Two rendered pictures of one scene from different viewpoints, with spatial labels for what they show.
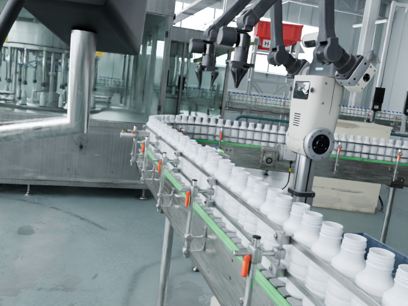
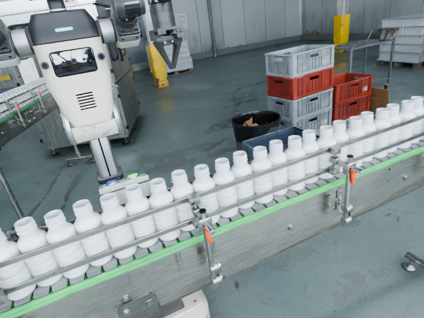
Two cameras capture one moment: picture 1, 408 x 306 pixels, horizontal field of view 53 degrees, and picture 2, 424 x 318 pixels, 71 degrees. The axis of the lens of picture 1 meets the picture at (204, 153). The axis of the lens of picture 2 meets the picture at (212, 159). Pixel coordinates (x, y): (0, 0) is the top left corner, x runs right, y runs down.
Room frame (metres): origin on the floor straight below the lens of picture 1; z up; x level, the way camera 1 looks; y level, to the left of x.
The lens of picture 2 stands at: (1.60, 0.72, 1.50)
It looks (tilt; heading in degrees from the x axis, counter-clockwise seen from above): 25 degrees down; 267
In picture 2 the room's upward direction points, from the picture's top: 8 degrees counter-clockwise
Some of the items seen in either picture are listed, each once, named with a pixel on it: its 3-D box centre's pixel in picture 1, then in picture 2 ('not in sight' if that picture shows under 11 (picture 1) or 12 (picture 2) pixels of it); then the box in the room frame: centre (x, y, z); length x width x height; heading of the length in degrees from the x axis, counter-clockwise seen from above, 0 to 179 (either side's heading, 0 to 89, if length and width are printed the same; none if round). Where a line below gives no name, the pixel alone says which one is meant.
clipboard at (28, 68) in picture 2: not in sight; (28, 70); (3.56, -3.42, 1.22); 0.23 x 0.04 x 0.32; 0
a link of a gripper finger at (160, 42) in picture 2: (240, 76); (168, 50); (1.63, -0.11, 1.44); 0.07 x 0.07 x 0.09; 17
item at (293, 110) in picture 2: not in sight; (300, 101); (0.38, -2.39, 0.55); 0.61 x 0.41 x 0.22; 25
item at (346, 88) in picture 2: not in sight; (341, 87); (-0.26, -2.71, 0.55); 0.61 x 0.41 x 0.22; 21
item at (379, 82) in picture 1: (382, 70); not in sight; (7.19, -2.86, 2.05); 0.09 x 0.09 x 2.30; 18
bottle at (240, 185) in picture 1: (240, 201); (353, 142); (1.09, -0.11, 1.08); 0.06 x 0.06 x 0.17
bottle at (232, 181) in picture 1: (235, 195); (337, 146); (1.15, -0.10, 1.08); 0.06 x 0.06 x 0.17
